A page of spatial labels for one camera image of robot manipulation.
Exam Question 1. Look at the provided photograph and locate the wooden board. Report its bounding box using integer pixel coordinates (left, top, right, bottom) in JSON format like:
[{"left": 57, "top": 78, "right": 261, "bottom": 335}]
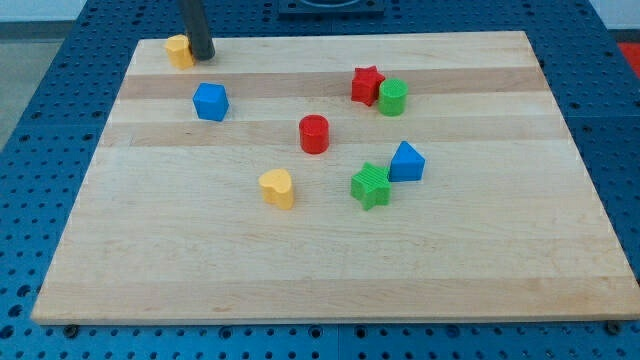
[{"left": 32, "top": 31, "right": 639, "bottom": 325}]

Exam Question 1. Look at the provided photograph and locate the yellow heart block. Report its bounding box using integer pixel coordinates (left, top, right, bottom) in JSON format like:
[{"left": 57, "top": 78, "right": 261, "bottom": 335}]
[{"left": 258, "top": 168, "right": 295, "bottom": 210}]

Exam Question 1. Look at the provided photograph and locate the green star block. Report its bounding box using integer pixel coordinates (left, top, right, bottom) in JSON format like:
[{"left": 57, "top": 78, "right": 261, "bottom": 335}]
[{"left": 350, "top": 162, "right": 391, "bottom": 211}]

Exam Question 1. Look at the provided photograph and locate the red cylinder block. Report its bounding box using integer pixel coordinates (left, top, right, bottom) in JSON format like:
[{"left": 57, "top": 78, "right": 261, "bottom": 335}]
[{"left": 299, "top": 114, "right": 329, "bottom": 155}]

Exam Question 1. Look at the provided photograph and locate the blue triangle block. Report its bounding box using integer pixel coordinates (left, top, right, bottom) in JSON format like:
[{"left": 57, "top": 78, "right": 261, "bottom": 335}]
[{"left": 389, "top": 141, "right": 426, "bottom": 182}]

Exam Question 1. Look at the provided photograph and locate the red star block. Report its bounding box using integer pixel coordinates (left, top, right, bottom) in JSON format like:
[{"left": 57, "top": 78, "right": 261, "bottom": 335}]
[{"left": 351, "top": 65, "right": 385, "bottom": 107}]

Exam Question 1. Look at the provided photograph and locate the green cylinder block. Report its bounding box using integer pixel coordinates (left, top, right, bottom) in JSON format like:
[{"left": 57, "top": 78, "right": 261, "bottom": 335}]
[{"left": 378, "top": 78, "right": 409, "bottom": 116}]

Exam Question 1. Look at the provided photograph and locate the blue cube block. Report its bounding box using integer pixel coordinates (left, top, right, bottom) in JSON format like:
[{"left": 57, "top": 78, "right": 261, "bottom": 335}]
[{"left": 192, "top": 83, "right": 229, "bottom": 122}]

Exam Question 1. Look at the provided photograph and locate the yellow hexagon block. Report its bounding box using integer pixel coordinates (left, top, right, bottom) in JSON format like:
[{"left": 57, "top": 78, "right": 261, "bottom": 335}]
[{"left": 164, "top": 34, "right": 195, "bottom": 70}]

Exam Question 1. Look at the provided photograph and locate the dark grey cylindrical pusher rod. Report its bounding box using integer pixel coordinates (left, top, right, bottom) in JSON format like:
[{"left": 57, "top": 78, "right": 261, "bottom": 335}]
[{"left": 177, "top": 0, "right": 215, "bottom": 61}]

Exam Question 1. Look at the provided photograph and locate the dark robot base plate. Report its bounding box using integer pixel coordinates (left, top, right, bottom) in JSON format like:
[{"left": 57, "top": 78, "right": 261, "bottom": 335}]
[{"left": 276, "top": 0, "right": 386, "bottom": 16}]

